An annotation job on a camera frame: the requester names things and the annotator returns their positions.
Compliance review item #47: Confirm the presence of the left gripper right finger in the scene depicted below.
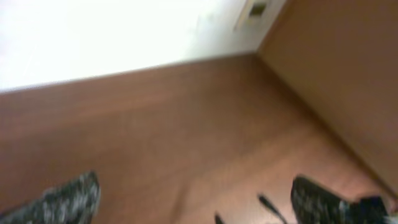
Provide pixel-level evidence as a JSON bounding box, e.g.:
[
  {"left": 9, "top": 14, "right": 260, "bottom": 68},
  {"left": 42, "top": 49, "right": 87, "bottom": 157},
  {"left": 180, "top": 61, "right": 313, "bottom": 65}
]
[{"left": 290, "top": 175, "right": 347, "bottom": 224}]

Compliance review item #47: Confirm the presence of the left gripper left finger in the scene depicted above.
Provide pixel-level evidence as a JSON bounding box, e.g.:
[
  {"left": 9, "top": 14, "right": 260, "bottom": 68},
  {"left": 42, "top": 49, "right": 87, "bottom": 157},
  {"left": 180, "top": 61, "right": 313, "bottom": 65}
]
[{"left": 1, "top": 170, "right": 101, "bottom": 224}]

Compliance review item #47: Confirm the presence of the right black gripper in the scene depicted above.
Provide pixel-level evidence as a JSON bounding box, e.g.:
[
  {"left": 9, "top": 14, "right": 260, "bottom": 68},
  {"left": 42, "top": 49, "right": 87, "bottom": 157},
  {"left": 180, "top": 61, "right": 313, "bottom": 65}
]
[{"left": 351, "top": 196, "right": 397, "bottom": 224}]

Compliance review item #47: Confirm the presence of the black usb cable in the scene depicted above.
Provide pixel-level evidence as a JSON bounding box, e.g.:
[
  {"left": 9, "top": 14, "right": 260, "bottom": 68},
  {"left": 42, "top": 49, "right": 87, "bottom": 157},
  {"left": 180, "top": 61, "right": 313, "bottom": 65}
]
[{"left": 213, "top": 193, "right": 290, "bottom": 224}]

